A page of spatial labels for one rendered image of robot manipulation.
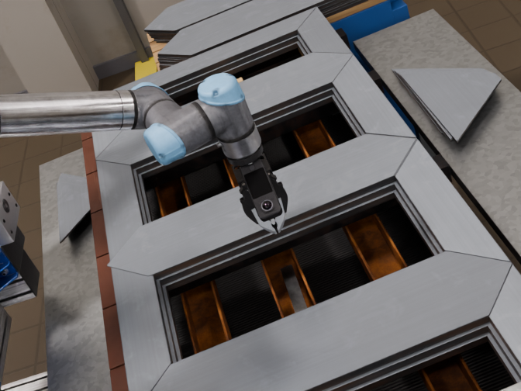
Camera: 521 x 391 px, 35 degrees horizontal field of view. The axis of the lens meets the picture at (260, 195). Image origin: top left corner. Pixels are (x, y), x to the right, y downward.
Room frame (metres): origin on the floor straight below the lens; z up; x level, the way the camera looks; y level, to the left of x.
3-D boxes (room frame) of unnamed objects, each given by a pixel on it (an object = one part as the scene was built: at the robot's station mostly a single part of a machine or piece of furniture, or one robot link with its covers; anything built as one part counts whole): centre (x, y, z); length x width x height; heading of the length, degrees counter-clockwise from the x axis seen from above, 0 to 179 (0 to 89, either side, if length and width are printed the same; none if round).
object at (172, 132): (1.29, 0.10, 1.22); 0.11 x 0.11 x 0.08; 15
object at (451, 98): (1.71, -0.56, 0.77); 0.45 x 0.20 x 0.04; 0
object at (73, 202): (2.01, 0.48, 0.70); 0.39 x 0.12 x 0.04; 0
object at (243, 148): (1.30, 0.00, 1.14); 0.08 x 0.08 x 0.05
